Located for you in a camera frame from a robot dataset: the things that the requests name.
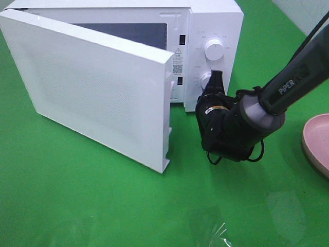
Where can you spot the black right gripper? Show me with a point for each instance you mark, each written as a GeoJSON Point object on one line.
{"type": "Point", "coordinates": [211, 108]}

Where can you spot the white microwave door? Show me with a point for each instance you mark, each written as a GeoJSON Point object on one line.
{"type": "Point", "coordinates": [112, 90]}

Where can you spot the pink round plate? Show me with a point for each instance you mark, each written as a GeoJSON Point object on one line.
{"type": "Point", "coordinates": [315, 142]}

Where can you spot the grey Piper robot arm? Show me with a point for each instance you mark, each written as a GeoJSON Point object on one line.
{"type": "Point", "coordinates": [230, 127]}

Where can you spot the white lower timer knob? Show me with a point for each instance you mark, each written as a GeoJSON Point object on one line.
{"type": "Point", "coordinates": [204, 80]}

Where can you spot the white upper power knob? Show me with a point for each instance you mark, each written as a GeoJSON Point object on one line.
{"type": "Point", "coordinates": [214, 49]}

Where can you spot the white microwave oven body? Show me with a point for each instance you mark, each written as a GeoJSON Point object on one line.
{"type": "Point", "coordinates": [149, 29]}

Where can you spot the clear tape strip front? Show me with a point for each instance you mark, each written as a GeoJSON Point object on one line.
{"type": "Point", "coordinates": [218, 238]}

